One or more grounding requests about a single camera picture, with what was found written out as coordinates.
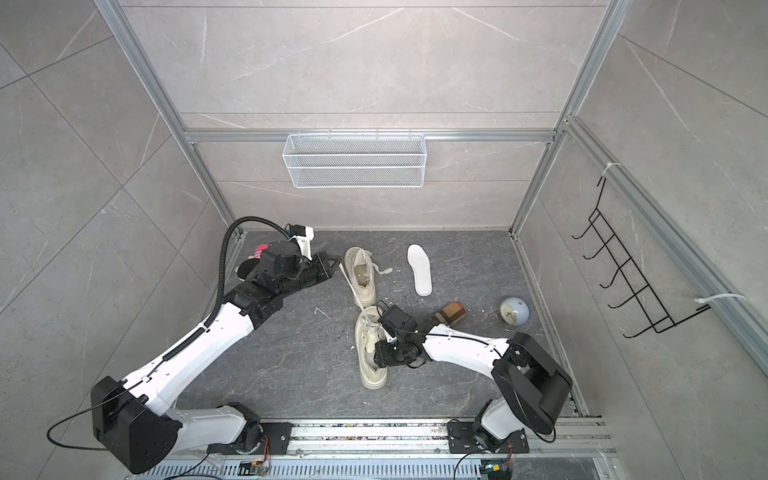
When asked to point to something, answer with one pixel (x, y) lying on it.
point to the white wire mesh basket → (355, 160)
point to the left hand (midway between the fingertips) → (345, 254)
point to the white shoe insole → (421, 265)
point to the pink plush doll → (243, 269)
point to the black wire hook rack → (643, 303)
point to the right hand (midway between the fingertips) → (384, 359)
